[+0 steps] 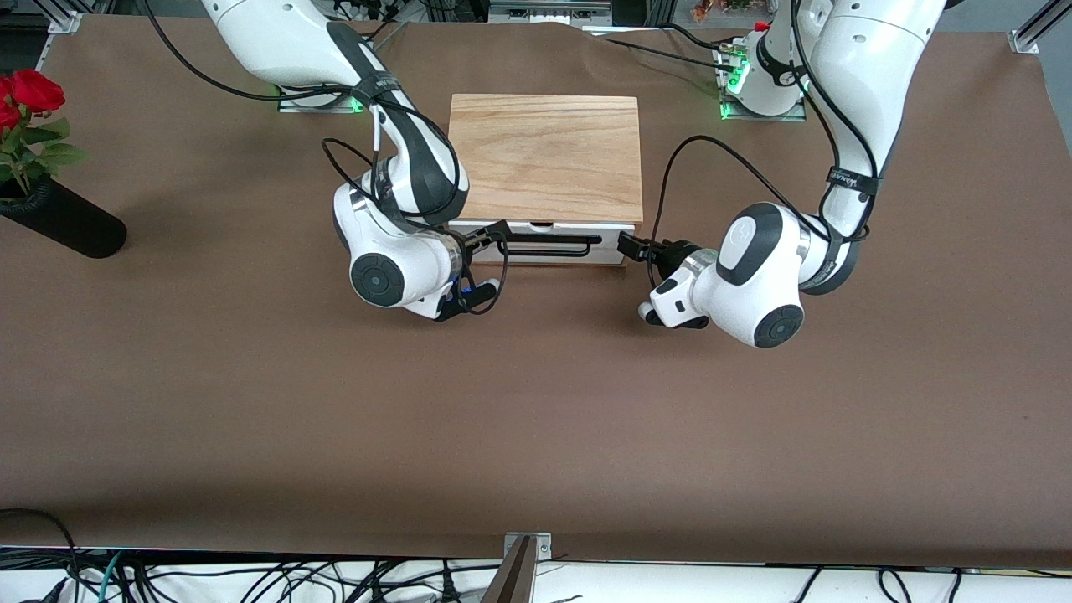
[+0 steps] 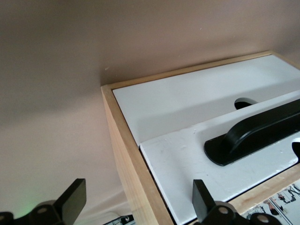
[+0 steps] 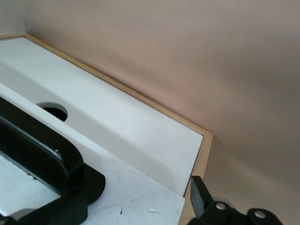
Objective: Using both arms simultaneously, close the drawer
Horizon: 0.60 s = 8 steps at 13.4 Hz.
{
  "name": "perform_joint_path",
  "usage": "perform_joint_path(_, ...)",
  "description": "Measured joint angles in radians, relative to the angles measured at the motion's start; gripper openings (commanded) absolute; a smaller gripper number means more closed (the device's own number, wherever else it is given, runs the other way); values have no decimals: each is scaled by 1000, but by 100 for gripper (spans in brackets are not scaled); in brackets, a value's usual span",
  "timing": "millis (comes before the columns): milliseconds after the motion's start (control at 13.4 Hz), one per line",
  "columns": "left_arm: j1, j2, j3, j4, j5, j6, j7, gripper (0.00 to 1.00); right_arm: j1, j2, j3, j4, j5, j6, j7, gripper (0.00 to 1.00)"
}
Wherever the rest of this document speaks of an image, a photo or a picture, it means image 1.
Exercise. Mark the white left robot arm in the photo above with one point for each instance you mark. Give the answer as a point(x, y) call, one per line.
point(762, 285)

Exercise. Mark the small metal mounting plate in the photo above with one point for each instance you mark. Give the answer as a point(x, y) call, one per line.
point(543, 548)

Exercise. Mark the white-fronted wooden drawer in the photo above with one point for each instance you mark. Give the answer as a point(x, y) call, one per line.
point(611, 243)

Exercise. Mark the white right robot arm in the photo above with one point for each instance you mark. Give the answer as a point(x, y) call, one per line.
point(394, 268)

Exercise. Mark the brown table cover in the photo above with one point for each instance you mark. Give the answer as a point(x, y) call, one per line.
point(536, 435)

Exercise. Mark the aluminium corner profile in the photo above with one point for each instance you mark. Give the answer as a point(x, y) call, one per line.
point(63, 18)
point(1034, 29)

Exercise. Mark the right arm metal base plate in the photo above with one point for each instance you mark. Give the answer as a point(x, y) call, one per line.
point(335, 105)

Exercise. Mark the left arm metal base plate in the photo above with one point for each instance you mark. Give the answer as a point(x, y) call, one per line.
point(787, 118)

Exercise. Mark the grey metal frame panel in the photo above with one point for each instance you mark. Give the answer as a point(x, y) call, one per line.
point(548, 10)

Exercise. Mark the grey metal camera pole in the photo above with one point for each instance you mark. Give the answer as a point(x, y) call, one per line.
point(512, 582)

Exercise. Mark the red rose bouquet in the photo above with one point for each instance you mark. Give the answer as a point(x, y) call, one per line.
point(33, 88)

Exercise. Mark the wooden drawer cabinet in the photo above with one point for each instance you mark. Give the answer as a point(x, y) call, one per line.
point(553, 159)

